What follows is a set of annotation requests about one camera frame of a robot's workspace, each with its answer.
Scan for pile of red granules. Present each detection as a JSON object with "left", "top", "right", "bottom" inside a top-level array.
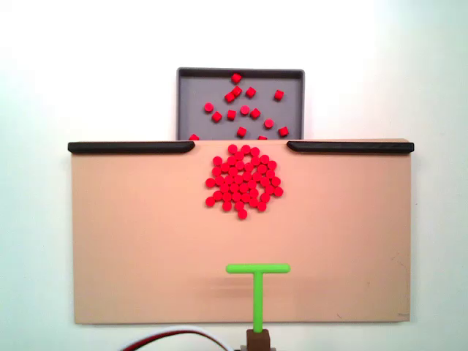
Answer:
[{"left": 204, "top": 143, "right": 285, "bottom": 220}]

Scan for green T pusher brown handle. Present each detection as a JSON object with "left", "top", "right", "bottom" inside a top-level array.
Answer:
[{"left": 225, "top": 263, "right": 292, "bottom": 351}]

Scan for grey rectangular tray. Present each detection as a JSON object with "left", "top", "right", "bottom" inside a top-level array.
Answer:
[{"left": 175, "top": 67, "right": 306, "bottom": 141}]

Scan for beige flat board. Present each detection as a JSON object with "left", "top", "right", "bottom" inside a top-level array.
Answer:
[{"left": 69, "top": 137, "right": 416, "bottom": 325}]

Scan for black edge rail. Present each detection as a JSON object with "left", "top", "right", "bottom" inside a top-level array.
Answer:
[
  {"left": 287, "top": 140, "right": 415, "bottom": 154},
  {"left": 67, "top": 141, "right": 196, "bottom": 154}
]

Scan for white servo wire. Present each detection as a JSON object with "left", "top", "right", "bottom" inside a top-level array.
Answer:
[{"left": 119, "top": 324, "right": 235, "bottom": 351}]

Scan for red servo wire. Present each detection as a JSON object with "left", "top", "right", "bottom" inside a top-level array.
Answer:
[{"left": 130, "top": 329, "right": 222, "bottom": 351}]

